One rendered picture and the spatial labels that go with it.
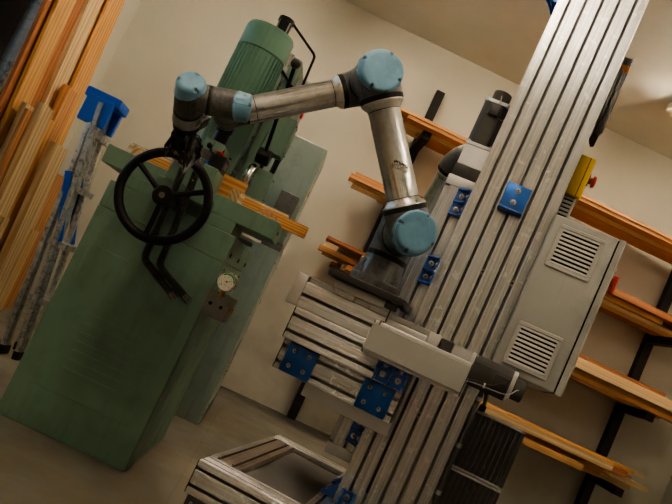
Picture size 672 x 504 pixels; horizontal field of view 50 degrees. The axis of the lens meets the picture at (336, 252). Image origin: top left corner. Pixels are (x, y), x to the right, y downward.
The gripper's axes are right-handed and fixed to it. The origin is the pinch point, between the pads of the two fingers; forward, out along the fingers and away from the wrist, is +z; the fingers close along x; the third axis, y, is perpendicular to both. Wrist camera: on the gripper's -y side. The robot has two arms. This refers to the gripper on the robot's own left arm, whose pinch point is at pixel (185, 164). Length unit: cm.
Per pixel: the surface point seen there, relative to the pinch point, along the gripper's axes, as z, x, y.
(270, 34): 0, -1, -64
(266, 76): 8, 3, -54
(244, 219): 23.1, 18.7, -7.1
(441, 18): 116, 46, -273
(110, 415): 59, 8, 56
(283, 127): 32, 12, -58
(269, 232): 23.4, 27.6, -6.8
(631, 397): 201, 249, -129
